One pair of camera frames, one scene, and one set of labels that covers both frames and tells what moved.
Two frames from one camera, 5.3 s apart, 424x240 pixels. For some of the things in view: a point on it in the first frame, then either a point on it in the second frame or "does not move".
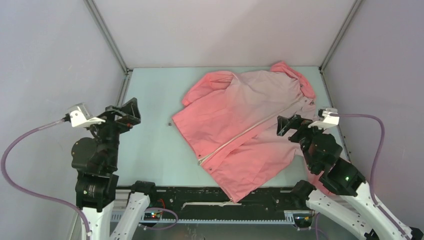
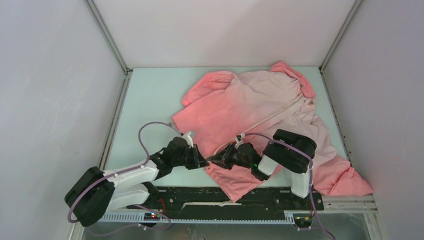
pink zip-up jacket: [230, 121] does not move
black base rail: [215, 199] does not move
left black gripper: [130, 113] -> [198, 161]
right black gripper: [283, 123] -> [222, 159]
